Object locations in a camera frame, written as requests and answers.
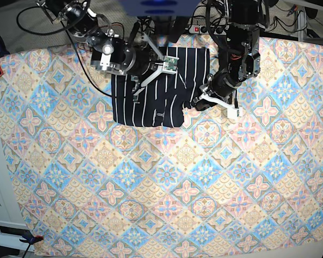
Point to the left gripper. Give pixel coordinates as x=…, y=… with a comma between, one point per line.
x=220, y=89

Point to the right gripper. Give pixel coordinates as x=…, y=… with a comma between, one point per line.
x=137, y=56

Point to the navy white striped T-shirt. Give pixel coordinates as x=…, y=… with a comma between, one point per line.
x=162, y=102

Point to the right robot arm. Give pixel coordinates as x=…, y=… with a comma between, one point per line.
x=82, y=21

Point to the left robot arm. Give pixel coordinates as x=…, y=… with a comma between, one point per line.
x=239, y=57

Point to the patterned tablecloth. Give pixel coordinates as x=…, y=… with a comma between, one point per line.
x=211, y=187

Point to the blue clamp orange tip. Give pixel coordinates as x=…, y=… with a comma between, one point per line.
x=30, y=239

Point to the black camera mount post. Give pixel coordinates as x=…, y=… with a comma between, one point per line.
x=177, y=29

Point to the white power strip red switch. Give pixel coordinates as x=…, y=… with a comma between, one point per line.
x=202, y=29

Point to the white wall vent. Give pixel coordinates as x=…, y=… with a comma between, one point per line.
x=11, y=235

